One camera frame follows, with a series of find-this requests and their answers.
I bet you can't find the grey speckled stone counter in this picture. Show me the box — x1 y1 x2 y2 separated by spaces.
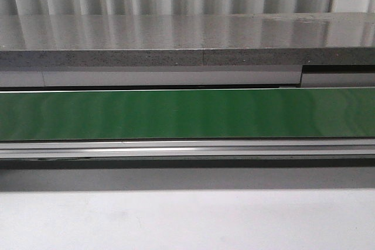
1 13 374 68

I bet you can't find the green conveyor belt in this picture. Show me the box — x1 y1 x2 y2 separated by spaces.
1 88 374 141

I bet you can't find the aluminium conveyor frame rail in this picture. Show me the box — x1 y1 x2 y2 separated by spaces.
1 138 374 169

